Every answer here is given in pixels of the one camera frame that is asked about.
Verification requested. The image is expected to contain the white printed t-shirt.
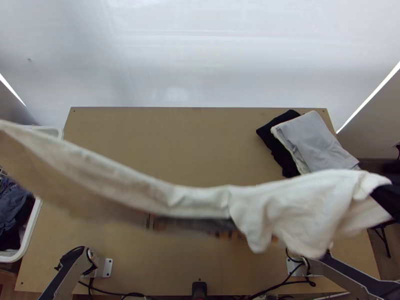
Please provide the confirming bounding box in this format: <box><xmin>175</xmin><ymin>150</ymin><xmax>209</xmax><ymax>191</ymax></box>
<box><xmin>0</xmin><ymin>120</ymin><xmax>394</xmax><ymax>260</ymax></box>

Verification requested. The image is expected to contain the pile of folded clothes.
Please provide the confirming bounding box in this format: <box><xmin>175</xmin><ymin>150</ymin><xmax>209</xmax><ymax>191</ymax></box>
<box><xmin>256</xmin><ymin>109</ymin><xmax>361</xmax><ymax>179</ymax></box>

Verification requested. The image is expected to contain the heap of clothes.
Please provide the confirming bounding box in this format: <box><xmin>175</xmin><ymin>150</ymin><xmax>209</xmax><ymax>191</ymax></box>
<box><xmin>0</xmin><ymin>174</ymin><xmax>36</xmax><ymax>252</ymax></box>

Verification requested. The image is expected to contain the white laundry basket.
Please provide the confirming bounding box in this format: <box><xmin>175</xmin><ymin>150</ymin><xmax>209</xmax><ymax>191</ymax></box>
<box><xmin>0</xmin><ymin>124</ymin><xmax>65</xmax><ymax>264</ymax></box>

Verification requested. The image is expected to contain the black cable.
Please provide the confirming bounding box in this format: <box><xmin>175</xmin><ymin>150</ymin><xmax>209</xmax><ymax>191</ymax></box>
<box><xmin>78</xmin><ymin>274</ymin><xmax>150</xmax><ymax>300</ymax></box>
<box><xmin>250</xmin><ymin>248</ymin><xmax>317</xmax><ymax>300</ymax></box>

